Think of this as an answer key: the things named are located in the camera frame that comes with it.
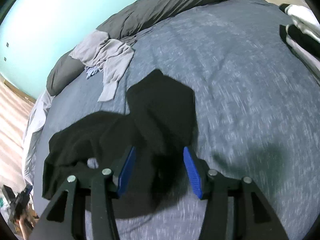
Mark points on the grey sweater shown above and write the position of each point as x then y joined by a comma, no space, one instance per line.
110,55

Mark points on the black sweater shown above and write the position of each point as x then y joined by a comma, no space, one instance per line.
160,110

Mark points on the light grey blanket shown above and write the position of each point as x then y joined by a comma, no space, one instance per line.
35,130

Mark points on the dark grey rolled duvet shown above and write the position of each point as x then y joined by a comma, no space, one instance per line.
155,7

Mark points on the black folded garment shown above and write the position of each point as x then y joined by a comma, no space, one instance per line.
300,38

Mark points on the white folded shirt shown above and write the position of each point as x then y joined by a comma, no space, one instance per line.
302,15

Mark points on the blue patterned bed sheet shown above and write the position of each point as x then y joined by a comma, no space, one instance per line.
237,100

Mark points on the wooden frame strip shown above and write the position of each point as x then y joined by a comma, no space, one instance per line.
21,92

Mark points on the pale blue crumpled cloth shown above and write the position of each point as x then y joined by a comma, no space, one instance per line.
92,72

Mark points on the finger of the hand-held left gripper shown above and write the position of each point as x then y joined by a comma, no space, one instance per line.
28,190

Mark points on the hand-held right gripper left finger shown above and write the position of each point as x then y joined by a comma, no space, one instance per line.
127,170

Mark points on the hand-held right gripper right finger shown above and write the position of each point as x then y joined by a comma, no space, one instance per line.
192,172

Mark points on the striped pink curtain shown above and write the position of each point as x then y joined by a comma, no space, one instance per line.
12,120

